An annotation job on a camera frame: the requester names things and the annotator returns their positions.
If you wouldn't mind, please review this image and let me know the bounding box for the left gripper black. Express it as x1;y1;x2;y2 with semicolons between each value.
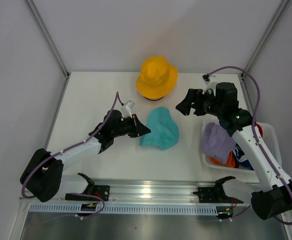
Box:
111;113;151;138

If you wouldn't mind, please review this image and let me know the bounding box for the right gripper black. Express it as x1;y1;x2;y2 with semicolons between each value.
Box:
175;88;224;118

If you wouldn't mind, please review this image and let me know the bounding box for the teal bucket hat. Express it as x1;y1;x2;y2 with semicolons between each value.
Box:
139;107;180;150

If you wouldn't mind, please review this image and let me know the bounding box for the yellow bucket hat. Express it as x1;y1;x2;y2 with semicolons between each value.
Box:
135;56;178;98

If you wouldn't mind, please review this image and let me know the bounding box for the lavender bucket hat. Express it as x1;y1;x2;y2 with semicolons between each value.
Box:
200;122;236;162

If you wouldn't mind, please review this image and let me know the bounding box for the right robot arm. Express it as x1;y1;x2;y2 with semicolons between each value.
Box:
175;82;292;225

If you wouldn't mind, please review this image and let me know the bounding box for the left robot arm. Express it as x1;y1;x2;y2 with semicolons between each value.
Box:
20;110;151;203

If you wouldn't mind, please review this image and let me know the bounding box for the blue cap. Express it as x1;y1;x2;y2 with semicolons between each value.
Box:
232;144;253;170

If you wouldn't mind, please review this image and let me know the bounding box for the orange bucket hat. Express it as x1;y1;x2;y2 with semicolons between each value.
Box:
209;152;239;168

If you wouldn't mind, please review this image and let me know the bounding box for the red hat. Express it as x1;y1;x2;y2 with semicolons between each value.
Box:
255;123;263;137

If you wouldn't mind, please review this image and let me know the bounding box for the white plastic basket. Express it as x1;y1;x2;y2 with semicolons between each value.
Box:
201;122;282;174

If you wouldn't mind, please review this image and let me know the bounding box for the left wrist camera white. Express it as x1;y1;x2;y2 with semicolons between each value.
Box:
120;100;135;118

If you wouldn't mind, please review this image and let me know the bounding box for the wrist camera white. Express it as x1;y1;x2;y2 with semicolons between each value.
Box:
202;74;217;95
120;100;135;118

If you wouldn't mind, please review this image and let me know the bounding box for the black wire hat stand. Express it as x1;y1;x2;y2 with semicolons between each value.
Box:
144;96;164;102

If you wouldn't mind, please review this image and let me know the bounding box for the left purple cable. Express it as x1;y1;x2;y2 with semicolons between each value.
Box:
21;91;127;199

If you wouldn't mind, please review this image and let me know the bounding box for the purple cable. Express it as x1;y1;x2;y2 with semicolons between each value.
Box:
21;91;127;199
208;65;292;226

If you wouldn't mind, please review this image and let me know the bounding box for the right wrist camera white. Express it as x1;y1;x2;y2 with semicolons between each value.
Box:
202;74;217;95

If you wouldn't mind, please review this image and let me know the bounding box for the aluminium mounting rail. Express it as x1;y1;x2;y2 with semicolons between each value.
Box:
18;176;262;206

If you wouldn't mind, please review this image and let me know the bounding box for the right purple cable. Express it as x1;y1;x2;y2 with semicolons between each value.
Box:
208;65;292;226

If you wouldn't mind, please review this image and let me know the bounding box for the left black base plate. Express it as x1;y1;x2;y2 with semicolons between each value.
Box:
65;185;111;202

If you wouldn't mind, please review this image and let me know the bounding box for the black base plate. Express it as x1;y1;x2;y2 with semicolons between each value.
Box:
192;186;232;204
65;185;111;202

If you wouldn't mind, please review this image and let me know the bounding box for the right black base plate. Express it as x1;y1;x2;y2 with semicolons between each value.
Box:
192;186;232;204

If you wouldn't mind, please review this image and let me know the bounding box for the right aluminium frame post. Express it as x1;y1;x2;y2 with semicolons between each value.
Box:
244;0;292;72

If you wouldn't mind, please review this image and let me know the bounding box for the aluminium frame post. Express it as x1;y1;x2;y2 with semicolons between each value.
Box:
23;0;70;79
244;0;292;72

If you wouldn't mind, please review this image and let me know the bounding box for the white slotted cable duct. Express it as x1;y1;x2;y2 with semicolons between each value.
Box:
29;203;218;216

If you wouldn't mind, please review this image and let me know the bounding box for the left aluminium frame post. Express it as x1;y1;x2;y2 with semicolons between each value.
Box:
23;0;70;79

